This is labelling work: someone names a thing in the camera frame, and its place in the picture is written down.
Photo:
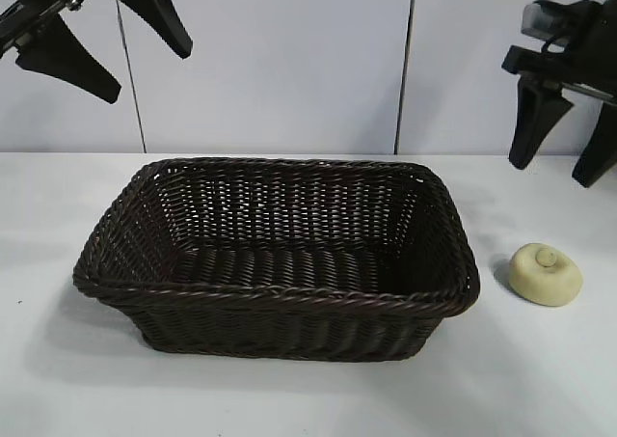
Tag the pale yellow egg yolk pastry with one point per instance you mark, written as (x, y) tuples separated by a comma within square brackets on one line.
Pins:
[(544, 278)]

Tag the dark brown woven basket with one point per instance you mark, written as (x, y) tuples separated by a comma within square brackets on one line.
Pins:
[(289, 273)]

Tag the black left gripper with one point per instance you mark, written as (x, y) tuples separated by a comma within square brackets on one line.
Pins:
[(34, 3)]

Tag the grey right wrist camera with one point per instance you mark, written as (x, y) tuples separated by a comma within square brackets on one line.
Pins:
[(542, 17)]

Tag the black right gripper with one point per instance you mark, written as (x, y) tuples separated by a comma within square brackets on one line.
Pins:
[(593, 36)]

